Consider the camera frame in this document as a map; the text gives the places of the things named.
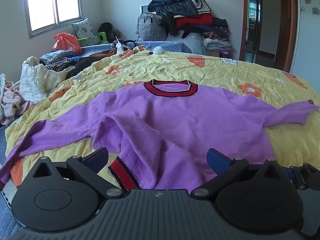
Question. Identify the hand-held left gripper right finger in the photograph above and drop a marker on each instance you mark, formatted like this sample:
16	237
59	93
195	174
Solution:
216	158

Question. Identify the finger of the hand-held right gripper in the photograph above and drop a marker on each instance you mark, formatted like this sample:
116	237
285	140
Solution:
306	173

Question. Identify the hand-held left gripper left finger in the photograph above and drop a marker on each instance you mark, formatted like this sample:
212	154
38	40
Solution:
98	158

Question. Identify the purple sweater with red trim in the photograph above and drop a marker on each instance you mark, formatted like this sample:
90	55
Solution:
187	120

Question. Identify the pile of folded clothes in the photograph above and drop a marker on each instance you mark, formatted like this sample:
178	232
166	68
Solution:
218	41

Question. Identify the white quilted jacket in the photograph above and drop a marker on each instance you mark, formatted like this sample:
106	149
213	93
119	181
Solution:
35	80

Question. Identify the zigzag patterned cloth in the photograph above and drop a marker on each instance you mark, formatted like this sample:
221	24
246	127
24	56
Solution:
58	63

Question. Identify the pink cloth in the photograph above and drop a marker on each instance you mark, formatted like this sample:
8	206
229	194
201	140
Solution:
10	102

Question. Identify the yellow flower-print blanket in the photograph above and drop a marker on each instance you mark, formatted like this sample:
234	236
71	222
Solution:
150	66

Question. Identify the orange plastic bag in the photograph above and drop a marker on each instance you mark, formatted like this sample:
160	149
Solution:
66	43

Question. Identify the green plastic stool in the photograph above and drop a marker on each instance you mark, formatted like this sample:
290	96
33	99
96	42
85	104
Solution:
102	37

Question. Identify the blue quilted bed cover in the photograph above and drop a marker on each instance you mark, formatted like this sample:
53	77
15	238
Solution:
172	45

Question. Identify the white pompom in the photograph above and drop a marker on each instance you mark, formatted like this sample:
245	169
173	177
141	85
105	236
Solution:
158	50

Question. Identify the floral pillow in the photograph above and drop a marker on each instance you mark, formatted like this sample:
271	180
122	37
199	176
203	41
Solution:
85	31

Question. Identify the black backpack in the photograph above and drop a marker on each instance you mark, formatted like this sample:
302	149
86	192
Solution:
106	30

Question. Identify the red garment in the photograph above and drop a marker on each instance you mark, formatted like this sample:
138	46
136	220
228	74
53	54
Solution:
195	21

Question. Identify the houndstooth bag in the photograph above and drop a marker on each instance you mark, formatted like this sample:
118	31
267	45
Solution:
148	27

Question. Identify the white garment with black trim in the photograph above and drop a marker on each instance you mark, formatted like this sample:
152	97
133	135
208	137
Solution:
202	3

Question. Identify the black puffer jacket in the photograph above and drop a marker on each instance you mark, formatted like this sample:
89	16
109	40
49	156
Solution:
175	3

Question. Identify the window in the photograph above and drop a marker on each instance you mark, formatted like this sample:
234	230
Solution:
53	3

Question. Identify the wooden door frame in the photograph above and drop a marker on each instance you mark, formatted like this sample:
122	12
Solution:
287	25

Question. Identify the white picture frame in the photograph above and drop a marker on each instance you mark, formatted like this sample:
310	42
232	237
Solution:
143	8

